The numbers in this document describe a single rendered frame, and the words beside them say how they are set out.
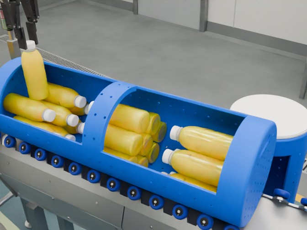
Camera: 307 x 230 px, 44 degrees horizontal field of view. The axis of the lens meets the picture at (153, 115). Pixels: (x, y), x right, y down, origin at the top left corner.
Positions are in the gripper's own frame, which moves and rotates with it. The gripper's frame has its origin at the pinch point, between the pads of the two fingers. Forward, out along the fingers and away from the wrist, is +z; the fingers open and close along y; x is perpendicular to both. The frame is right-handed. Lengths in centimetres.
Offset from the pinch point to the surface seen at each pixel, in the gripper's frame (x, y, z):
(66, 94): -9.0, 3.8, 20.4
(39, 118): -6.5, -7.1, 24.4
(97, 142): -34.9, -13.0, 19.9
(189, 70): 64, 252, 134
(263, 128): -75, 1, 10
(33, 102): -2.7, -5.4, 20.5
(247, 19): 38, 352, 107
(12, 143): 6.6, -10.3, 37.1
